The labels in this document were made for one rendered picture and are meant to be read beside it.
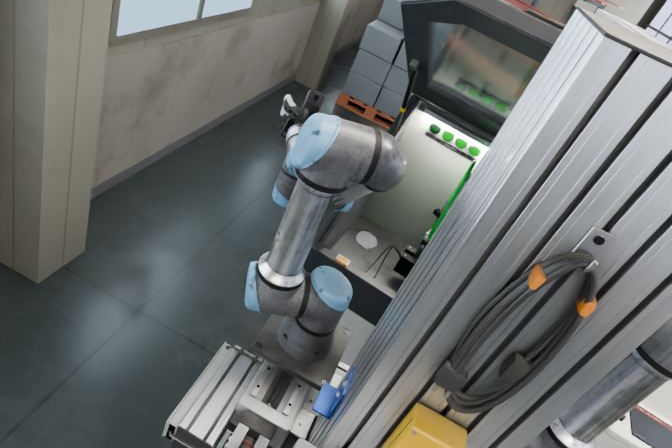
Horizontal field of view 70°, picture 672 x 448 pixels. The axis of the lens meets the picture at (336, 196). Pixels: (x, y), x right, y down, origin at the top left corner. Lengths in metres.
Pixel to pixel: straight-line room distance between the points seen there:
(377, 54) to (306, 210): 4.36
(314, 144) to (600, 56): 0.52
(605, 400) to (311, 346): 0.66
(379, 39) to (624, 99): 4.76
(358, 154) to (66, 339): 1.90
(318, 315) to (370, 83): 4.34
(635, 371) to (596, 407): 0.12
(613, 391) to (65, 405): 1.96
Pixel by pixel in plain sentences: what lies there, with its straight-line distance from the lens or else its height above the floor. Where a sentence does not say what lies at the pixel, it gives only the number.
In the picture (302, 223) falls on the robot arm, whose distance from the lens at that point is 1.02.
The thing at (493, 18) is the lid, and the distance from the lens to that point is 1.12.
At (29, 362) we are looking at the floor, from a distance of 2.49.
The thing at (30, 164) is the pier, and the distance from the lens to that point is 2.33.
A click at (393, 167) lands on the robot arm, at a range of 0.95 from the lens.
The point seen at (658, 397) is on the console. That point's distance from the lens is 2.14.
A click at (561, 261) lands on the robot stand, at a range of 0.62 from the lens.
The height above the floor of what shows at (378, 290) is 0.94.
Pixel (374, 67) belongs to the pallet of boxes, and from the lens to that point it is 5.33.
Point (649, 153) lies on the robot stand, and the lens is 0.59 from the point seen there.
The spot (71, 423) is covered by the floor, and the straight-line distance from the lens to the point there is 2.34.
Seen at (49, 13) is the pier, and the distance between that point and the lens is 1.97.
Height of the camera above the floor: 2.06
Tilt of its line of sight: 32 degrees down
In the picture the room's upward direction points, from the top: 25 degrees clockwise
